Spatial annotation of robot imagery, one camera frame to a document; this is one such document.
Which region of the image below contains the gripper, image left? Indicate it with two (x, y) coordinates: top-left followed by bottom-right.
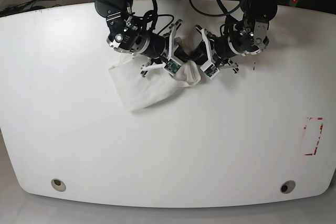
(145, 34), (191, 62)

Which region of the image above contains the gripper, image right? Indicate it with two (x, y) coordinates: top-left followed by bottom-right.
(190, 35), (236, 66)

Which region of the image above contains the white printed T-shirt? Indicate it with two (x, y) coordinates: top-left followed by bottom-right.
(109, 55), (201, 112)

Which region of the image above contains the black robot arm, image right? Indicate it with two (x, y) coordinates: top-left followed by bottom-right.
(189, 0), (278, 66)

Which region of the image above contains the red tape rectangle marking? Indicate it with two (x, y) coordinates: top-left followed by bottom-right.
(301, 117), (324, 156)

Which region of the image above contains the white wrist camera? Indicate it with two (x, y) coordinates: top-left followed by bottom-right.
(140, 19), (184, 77)
(194, 24), (239, 80)

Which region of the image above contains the right table cable grommet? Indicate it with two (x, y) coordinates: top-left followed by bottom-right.
(280, 180), (296, 194)

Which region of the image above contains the table cable grommet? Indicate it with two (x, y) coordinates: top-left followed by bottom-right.
(280, 180), (296, 194)
(51, 179), (66, 192)

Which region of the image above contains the left table cable grommet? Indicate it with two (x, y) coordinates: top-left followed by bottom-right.
(51, 179), (66, 192)

